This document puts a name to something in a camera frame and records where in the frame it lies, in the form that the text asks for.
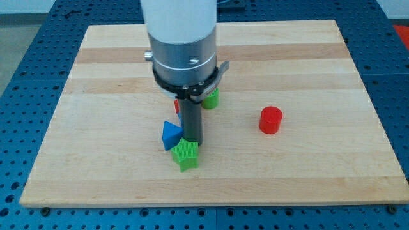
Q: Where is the green star block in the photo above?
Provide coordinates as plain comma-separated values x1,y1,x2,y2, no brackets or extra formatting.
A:
170,138,199,172

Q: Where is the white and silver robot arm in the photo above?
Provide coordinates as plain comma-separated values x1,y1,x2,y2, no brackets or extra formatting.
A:
141,0,217,96

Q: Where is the wooden board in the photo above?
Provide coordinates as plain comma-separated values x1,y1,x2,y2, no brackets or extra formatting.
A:
20,20,408,208

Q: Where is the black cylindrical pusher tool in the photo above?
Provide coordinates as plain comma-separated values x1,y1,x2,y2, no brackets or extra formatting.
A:
178,99,203,146

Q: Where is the green cylinder block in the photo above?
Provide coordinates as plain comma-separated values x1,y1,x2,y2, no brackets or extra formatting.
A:
201,88,219,109

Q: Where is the small blue block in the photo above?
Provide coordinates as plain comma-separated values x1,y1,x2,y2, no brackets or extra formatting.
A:
177,112,183,128

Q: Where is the small red block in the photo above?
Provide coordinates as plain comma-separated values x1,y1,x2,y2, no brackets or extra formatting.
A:
174,99,180,114

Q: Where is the blue triangular block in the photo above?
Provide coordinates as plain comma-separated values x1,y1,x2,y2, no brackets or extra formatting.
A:
162,121,183,151

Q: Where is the red cylinder block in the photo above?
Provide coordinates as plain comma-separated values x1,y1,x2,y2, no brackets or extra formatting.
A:
259,106,283,134

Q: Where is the black clamp ring with lever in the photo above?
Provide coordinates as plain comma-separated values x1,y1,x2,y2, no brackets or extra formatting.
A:
151,60,231,104

